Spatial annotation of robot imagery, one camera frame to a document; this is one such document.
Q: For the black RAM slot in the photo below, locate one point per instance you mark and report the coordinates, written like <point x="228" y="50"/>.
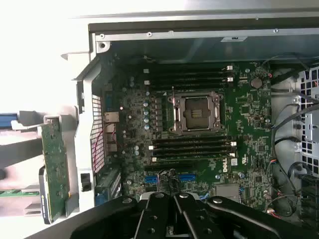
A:
<point x="192" y="139"/>
<point x="187" y="84"/>
<point x="192" y="151"/>
<point x="192" y="145"/>
<point x="187" y="66"/>
<point x="187" y="78"/>
<point x="187" y="72"/>

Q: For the hard disk with blue caddy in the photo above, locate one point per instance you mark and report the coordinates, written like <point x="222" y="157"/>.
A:
<point x="8" y="120"/>

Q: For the grey parts rack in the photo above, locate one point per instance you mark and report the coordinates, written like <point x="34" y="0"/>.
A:
<point x="25" y="152"/>

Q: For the metal ethernet port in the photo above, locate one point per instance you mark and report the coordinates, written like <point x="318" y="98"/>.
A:
<point x="111" y="117"/>

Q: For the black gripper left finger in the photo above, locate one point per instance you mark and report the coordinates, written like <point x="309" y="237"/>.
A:
<point x="112" y="219"/>

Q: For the metal USB port block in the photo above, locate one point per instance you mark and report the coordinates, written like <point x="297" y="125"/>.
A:
<point x="111" y="143"/>

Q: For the metal CPU socket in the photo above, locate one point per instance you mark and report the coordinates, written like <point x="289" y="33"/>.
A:
<point x="197" y="113"/>

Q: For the silver coin cell battery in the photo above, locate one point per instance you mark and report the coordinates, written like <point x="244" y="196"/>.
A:
<point x="256" y="82"/>

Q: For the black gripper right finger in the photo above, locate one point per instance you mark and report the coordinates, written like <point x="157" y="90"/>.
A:
<point x="236" y="219"/>

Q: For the perforated metal disk bay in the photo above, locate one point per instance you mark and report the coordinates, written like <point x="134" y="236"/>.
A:
<point x="309" y="129"/>

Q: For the grey chipset heatsink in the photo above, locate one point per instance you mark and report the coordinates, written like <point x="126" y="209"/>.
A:
<point x="228" y="193"/>

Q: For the blue rear port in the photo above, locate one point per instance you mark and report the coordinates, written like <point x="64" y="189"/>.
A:
<point x="111" y="100"/>

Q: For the green Dell motherboard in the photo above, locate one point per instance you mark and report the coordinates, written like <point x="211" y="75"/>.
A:
<point x="249" y="129"/>

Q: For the black open PC case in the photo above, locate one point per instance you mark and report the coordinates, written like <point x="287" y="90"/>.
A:
<point x="84" y="124"/>

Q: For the blue expansion slot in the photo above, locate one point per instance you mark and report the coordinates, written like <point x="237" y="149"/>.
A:
<point x="187" y="177"/>

